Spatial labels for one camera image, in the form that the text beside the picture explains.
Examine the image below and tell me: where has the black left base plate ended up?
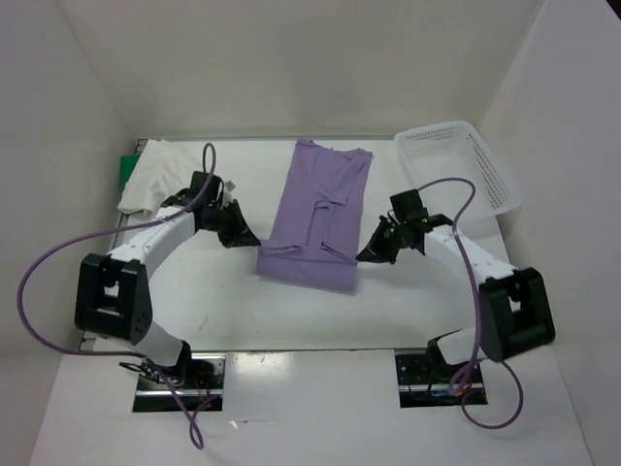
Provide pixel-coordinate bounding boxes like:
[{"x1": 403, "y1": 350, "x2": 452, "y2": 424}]
[{"x1": 120, "y1": 352, "x2": 227, "y2": 413}]

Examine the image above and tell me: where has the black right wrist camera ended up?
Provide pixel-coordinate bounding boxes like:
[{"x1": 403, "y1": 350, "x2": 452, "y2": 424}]
[{"x1": 390, "y1": 188, "x2": 428, "y2": 223}]

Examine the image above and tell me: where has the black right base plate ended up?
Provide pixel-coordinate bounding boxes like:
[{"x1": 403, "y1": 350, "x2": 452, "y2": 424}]
[{"x1": 394, "y1": 349, "x2": 488, "y2": 409}]

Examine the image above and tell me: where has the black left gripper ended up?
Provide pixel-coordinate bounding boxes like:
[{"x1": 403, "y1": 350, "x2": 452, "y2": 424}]
[{"x1": 203, "y1": 199, "x2": 260, "y2": 249}]

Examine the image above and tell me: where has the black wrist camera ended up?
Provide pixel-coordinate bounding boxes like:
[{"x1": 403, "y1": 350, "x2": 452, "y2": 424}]
[
  {"x1": 188, "y1": 171, "x2": 236, "y2": 202},
  {"x1": 390, "y1": 188, "x2": 428, "y2": 223}
]

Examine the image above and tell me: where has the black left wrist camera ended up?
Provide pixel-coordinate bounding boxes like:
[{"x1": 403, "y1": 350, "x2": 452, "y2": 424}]
[{"x1": 188, "y1": 171, "x2": 236, "y2": 202}]

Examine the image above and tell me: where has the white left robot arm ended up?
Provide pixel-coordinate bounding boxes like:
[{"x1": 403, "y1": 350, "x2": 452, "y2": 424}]
[{"x1": 75, "y1": 199, "x2": 260, "y2": 388}]

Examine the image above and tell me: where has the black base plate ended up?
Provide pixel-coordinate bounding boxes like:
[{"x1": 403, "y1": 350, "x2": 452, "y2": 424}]
[
  {"x1": 120, "y1": 352, "x2": 227, "y2": 413},
  {"x1": 394, "y1": 349, "x2": 488, "y2": 409}
]

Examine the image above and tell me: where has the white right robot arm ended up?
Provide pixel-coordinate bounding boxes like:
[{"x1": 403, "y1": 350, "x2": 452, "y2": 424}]
[{"x1": 356, "y1": 215, "x2": 556, "y2": 382}]

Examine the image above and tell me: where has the lavender t shirt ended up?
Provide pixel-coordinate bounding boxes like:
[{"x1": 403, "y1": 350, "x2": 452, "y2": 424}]
[{"x1": 256, "y1": 140, "x2": 373, "y2": 292}]

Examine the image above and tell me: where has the white plastic laundry basket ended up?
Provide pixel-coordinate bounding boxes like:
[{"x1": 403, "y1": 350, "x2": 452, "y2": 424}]
[{"x1": 394, "y1": 120, "x2": 522, "y2": 222}]

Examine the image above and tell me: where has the green t shirt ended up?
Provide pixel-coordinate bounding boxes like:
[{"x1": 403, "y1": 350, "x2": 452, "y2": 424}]
[{"x1": 119, "y1": 153, "x2": 140, "y2": 189}]

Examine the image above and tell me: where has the cream white t shirt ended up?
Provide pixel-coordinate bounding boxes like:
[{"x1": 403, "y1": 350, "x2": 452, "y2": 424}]
[{"x1": 117, "y1": 139, "x2": 202, "y2": 219}]

